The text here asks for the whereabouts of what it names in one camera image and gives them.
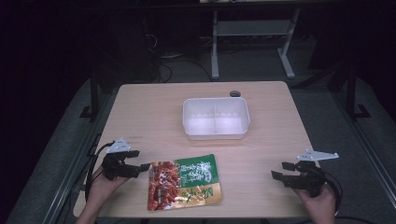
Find black floor cables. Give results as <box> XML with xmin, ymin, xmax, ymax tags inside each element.
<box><xmin>143</xmin><ymin>31</ymin><xmax>216</xmax><ymax>84</ymax></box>

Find white plastic divided container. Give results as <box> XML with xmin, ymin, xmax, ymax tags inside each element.
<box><xmin>181</xmin><ymin>96</ymin><xmax>252</xmax><ymax>141</ymax></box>

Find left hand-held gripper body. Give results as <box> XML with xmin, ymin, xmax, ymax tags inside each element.
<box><xmin>102</xmin><ymin>136</ymin><xmax>141</xmax><ymax>182</ymax></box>

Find green and red snack packet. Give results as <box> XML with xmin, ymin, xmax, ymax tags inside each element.
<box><xmin>147</xmin><ymin>153</ymin><xmax>223</xmax><ymax>212</ymax></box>

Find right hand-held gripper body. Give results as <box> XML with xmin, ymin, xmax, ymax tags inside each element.
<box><xmin>282</xmin><ymin>148</ymin><xmax>340</xmax><ymax>199</ymax></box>

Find white metal desk frame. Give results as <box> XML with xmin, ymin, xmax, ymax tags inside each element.
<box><xmin>210</xmin><ymin>7</ymin><xmax>302</xmax><ymax>80</ymax></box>

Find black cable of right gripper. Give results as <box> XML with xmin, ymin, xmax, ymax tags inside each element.
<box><xmin>321</xmin><ymin>172</ymin><xmax>344</xmax><ymax>217</ymax></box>

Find aluminium rail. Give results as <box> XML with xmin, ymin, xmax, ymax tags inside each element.
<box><xmin>41</xmin><ymin>90</ymin><xmax>120</xmax><ymax>224</ymax></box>
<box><xmin>330</xmin><ymin>90</ymin><xmax>396</xmax><ymax>203</ymax></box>

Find person's right hand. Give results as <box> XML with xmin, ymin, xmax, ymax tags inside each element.
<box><xmin>293</xmin><ymin>182</ymin><xmax>338</xmax><ymax>219</ymax></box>

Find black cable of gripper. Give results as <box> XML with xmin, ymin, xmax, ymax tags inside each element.
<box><xmin>84</xmin><ymin>140</ymin><xmax>117</xmax><ymax>202</ymax></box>
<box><xmin>321</xmin><ymin>172</ymin><xmax>344</xmax><ymax>217</ymax></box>

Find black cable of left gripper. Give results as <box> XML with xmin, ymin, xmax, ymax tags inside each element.
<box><xmin>84</xmin><ymin>140</ymin><xmax>117</xmax><ymax>202</ymax></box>

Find person's left hand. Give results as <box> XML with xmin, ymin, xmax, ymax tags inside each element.
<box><xmin>89</xmin><ymin>165</ymin><xmax>126</xmax><ymax>207</ymax></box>

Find black metal stand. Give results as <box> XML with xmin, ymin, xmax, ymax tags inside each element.
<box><xmin>344</xmin><ymin>62</ymin><xmax>373</xmax><ymax>121</ymax></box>
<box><xmin>78</xmin><ymin>69</ymin><xmax>101</xmax><ymax>123</ymax></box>

